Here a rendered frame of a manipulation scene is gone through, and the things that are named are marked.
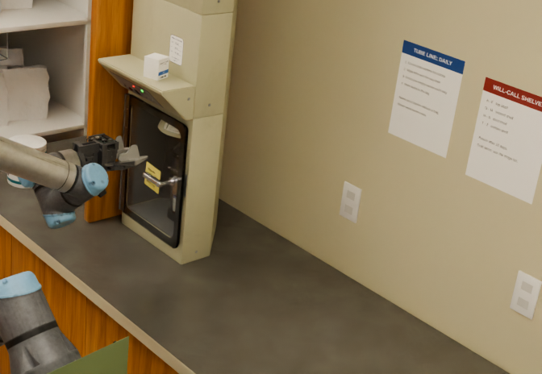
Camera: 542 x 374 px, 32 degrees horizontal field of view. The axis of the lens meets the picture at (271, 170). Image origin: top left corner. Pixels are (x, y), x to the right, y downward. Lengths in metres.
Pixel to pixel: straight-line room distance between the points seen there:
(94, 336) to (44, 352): 0.82
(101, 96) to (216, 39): 0.47
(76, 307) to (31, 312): 0.85
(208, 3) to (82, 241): 0.87
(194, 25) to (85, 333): 0.98
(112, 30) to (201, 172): 0.51
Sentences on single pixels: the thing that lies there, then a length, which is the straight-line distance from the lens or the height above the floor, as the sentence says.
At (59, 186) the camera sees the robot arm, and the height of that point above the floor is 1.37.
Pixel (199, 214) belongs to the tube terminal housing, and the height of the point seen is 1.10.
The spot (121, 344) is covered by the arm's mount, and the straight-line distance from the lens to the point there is 2.01.
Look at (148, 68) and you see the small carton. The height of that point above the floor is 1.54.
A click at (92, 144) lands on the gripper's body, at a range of 2.52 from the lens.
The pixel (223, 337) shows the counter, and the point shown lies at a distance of 2.54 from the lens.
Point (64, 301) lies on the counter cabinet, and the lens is 2.95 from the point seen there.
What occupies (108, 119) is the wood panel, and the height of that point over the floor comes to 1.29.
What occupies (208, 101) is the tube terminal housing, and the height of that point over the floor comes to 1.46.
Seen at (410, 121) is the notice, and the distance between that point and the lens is 2.65.
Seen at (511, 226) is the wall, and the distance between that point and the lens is 2.52.
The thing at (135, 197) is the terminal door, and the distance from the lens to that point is 2.95.
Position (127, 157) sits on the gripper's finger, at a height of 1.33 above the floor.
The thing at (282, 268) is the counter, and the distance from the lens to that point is 2.90.
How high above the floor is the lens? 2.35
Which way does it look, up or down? 23 degrees down
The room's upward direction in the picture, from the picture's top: 7 degrees clockwise
